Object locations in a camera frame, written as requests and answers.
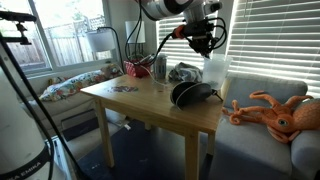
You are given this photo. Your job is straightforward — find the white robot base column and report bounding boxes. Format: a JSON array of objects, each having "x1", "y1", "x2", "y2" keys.
[{"x1": 0, "y1": 43, "x2": 56, "y2": 180}]

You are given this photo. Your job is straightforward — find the white window blinds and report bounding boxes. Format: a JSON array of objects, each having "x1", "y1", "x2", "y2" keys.
[
  {"x1": 156, "y1": 13, "x2": 208, "y2": 70},
  {"x1": 229, "y1": 0, "x2": 320, "y2": 98}
]

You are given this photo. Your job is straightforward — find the floral pillow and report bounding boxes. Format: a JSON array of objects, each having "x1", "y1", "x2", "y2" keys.
[{"x1": 39, "y1": 68, "x2": 116, "y2": 103}]

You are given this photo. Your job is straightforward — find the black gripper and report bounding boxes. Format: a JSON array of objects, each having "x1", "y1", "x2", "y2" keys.
[{"x1": 186, "y1": 20, "x2": 221, "y2": 59}]

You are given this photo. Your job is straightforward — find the dark navy box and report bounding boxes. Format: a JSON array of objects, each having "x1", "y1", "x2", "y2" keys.
[{"x1": 60, "y1": 109, "x2": 108, "y2": 142}]

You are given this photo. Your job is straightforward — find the dark rug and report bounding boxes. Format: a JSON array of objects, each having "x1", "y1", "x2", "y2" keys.
[{"x1": 76, "y1": 119, "x2": 214, "y2": 180}]

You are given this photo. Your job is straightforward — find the white arc floor lamp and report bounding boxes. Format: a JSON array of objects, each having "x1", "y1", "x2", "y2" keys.
[{"x1": 86, "y1": 25, "x2": 127, "y2": 73}]

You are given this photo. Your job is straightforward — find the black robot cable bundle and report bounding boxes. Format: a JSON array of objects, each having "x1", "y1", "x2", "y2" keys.
[{"x1": 124, "y1": 0, "x2": 184, "y2": 68}]

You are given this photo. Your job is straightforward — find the silver metal cup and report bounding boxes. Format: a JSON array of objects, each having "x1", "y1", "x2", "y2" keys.
[{"x1": 153, "y1": 53, "x2": 169, "y2": 81}]

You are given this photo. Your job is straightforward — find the grey sofa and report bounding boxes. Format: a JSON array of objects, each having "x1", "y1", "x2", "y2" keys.
[{"x1": 19, "y1": 63, "x2": 320, "y2": 180}]

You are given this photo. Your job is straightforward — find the black camera tripod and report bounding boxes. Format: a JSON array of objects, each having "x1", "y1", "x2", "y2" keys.
[{"x1": 0, "y1": 10, "x2": 91, "y2": 180}]

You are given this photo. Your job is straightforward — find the white shade table lamp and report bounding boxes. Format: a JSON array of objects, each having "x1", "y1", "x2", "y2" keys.
[{"x1": 124, "y1": 20, "x2": 147, "y2": 62}]

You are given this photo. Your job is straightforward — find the orange octopus plush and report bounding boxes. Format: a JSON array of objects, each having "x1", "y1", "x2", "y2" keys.
[{"x1": 222, "y1": 90, "x2": 320, "y2": 145}]

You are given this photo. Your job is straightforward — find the white framed glass window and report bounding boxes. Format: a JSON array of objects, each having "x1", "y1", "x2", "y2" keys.
[{"x1": 0, "y1": 0, "x2": 113, "y2": 73}]

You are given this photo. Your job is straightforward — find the clear plastic container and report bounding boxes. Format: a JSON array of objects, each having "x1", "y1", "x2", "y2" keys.
[{"x1": 202, "y1": 54, "x2": 233, "y2": 91}]

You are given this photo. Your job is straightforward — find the red patterned basket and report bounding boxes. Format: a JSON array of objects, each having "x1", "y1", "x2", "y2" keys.
[{"x1": 123, "y1": 59, "x2": 153, "y2": 79}]

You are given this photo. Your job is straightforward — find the wooden table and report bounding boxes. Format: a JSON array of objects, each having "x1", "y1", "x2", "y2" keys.
[{"x1": 79, "y1": 73, "x2": 232, "y2": 180}]

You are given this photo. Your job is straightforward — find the thin white cable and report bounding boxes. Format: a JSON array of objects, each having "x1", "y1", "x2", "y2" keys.
[{"x1": 139, "y1": 64, "x2": 174, "y2": 88}]

